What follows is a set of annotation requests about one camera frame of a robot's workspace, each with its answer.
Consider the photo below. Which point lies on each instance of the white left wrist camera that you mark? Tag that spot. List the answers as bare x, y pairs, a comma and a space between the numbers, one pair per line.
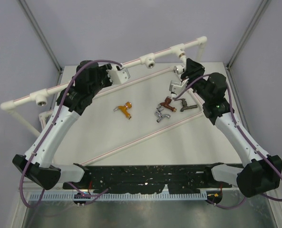
118, 77

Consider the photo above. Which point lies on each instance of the dark grey lever faucet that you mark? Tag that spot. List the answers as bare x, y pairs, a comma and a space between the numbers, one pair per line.
185, 106

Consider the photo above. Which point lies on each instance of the white slotted cable duct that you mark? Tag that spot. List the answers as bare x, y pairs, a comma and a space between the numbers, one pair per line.
163, 196

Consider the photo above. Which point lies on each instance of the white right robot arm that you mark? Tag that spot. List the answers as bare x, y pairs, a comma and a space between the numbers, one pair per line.
261, 172

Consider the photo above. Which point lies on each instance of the orange faucet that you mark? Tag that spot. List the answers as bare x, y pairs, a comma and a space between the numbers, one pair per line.
124, 109

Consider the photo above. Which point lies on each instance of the chrome silver faucet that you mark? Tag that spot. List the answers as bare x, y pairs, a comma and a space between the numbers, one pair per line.
161, 116

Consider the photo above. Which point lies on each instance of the white chrome knob faucet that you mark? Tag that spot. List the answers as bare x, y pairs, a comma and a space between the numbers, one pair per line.
180, 68

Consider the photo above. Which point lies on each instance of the red brown faucet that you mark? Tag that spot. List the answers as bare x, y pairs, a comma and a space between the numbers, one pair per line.
166, 104

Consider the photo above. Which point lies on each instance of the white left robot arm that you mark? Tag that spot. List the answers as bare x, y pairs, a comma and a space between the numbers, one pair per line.
36, 163

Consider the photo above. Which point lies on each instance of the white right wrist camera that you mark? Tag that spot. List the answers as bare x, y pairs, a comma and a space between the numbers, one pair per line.
176, 89

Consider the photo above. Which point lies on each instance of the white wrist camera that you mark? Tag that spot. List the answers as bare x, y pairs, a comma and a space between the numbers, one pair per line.
118, 77
176, 89

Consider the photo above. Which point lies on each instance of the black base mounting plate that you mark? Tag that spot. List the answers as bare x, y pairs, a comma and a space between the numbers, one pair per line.
148, 179

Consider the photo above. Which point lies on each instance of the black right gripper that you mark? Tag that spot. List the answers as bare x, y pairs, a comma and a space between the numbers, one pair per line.
193, 70

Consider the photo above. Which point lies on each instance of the white pipe frame rack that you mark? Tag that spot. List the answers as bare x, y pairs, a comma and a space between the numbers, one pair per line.
148, 60

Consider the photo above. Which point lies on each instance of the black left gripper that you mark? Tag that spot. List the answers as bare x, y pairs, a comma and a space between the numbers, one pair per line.
102, 70

